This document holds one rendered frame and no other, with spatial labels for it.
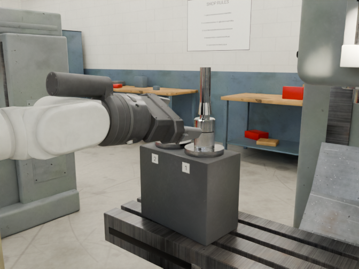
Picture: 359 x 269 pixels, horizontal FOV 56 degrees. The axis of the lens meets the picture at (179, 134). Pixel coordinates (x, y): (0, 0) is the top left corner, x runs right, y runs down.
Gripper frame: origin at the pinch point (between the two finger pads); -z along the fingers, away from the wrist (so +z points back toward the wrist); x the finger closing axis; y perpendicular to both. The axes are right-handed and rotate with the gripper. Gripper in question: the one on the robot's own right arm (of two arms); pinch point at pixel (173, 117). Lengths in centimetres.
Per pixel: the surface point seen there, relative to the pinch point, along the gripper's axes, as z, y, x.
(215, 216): -8.5, 14.8, -16.2
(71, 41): -353, 231, 580
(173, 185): -5.5, 15.4, -5.1
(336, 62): -3.1, -24.4, -19.2
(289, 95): -369, 58, 116
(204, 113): -8.2, -1.6, -1.0
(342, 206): -44, 7, -31
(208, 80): -8.4, -7.9, 2.4
